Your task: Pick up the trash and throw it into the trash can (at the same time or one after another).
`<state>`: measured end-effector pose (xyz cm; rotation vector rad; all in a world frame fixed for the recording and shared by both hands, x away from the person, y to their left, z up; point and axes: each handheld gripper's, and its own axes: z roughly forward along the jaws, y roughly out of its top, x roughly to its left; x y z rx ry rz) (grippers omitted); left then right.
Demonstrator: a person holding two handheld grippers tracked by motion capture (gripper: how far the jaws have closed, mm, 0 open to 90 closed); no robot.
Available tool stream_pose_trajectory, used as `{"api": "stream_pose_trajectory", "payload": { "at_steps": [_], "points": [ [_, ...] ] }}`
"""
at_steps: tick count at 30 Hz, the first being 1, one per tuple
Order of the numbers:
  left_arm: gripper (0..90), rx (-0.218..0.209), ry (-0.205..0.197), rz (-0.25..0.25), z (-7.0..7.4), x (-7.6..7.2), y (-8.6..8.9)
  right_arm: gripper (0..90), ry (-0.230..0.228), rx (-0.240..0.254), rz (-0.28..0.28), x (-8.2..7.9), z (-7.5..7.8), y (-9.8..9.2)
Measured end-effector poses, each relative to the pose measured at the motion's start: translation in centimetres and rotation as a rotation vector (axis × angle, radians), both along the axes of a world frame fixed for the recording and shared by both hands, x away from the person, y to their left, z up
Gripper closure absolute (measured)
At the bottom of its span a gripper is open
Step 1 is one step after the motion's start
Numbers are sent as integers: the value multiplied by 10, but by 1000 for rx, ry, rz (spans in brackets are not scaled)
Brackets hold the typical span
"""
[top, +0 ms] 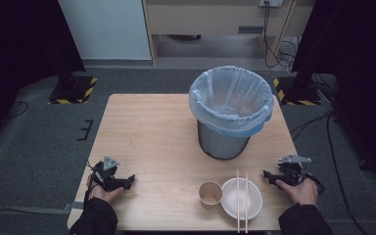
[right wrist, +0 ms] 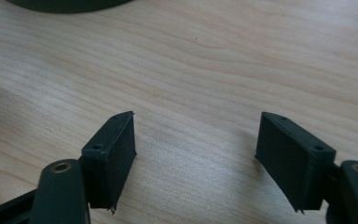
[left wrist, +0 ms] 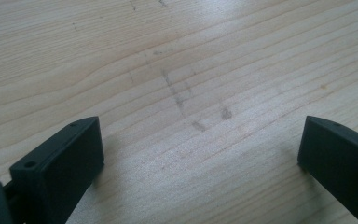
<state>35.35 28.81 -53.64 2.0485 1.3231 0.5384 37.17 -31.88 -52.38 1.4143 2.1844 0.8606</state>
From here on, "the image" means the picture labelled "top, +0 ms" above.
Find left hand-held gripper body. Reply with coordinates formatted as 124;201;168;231
91;156;127;193

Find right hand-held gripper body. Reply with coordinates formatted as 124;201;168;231
277;154;312;187

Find wooden chopstick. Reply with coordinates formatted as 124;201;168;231
235;168;242;234
244;170;250;234

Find white disposable bowl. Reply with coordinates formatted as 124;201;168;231
220;177;263;221

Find grey metal trash bin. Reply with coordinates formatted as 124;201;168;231
196;118;252;161

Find translucent blue bin liner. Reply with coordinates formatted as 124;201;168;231
188;65;275;138

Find person's left hand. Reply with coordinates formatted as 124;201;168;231
86;175;125;204

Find person's right hand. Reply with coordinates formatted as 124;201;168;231
275;177;319;207

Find grey tape strip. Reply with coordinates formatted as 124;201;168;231
63;201;85;212

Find brown paper cup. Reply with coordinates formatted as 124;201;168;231
198;180;223;211

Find black stand base striped edge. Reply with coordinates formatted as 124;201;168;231
272;76;322;107
48;75;99;106

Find black curtain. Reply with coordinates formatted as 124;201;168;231
291;0;376;197
0;0;87;155

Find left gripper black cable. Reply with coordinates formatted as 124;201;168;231
83;161;96;204

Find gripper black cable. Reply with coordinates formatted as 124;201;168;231
304;171;327;196
83;161;96;204

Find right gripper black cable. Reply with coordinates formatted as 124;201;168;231
304;171;327;196

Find long black floor cable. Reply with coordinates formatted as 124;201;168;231
288;110;370;235

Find thin black floor cable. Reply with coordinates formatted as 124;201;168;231
0;100;30;124

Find black socket cable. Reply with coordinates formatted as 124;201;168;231
261;2;298;69

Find grey wall socket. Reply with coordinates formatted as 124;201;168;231
258;0;284;8

